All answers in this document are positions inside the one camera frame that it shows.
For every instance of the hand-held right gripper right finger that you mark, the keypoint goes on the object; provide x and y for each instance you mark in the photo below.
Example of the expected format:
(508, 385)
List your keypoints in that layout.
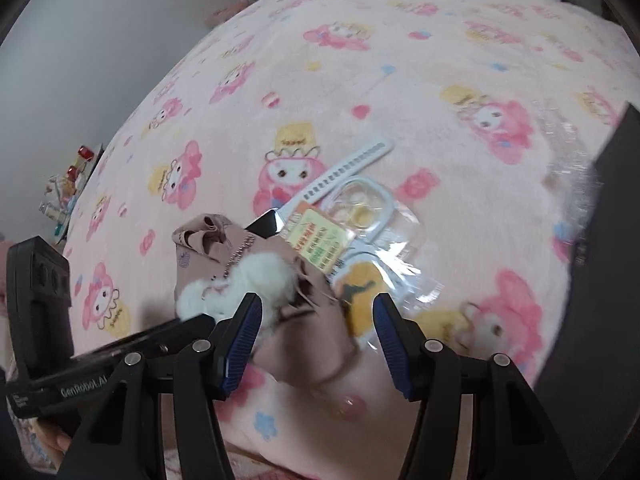
(393, 352)

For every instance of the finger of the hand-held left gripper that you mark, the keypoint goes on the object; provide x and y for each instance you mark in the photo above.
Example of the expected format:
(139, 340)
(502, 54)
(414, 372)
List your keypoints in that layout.
(165, 330)

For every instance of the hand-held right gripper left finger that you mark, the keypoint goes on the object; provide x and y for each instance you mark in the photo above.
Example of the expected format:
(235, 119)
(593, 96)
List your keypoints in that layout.
(241, 342)

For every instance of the clear packet with yellow card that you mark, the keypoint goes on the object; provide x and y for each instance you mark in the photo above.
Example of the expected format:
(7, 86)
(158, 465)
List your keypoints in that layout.
(363, 301)

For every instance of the beige pouch with fluffy charm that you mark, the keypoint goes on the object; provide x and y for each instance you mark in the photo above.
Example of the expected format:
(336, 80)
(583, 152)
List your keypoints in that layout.
(310, 340)

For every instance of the green and orange labelled packet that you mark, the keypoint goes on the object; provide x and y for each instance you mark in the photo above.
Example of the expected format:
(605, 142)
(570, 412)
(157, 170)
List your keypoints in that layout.
(316, 240)

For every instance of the clear packet of rings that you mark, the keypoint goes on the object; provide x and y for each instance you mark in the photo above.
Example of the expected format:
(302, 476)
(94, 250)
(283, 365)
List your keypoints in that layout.
(357, 205)

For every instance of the black storage box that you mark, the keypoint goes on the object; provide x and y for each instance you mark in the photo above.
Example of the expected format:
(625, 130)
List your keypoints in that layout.
(611, 235)

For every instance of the person's left hand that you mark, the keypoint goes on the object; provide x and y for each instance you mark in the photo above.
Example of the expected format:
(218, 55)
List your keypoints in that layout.
(51, 441)

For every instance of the pink round bead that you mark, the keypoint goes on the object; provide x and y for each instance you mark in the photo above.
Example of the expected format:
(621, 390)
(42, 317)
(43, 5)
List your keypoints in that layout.
(350, 406)

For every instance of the pink patterned pajamas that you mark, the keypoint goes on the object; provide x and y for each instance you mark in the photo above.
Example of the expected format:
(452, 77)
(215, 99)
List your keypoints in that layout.
(260, 467)

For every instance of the group of small bottles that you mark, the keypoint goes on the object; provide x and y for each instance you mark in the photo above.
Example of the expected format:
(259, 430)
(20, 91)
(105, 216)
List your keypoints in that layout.
(75, 180)

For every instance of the white smart watch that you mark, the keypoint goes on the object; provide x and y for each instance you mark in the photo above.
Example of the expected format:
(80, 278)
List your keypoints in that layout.
(350, 161)

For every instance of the pink cartoon printed blanket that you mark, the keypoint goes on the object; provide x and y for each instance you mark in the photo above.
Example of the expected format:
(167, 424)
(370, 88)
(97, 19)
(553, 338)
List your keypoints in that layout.
(400, 85)

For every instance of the crinkled clear plastic wrap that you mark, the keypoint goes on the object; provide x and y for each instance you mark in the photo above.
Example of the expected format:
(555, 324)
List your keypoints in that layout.
(565, 146)

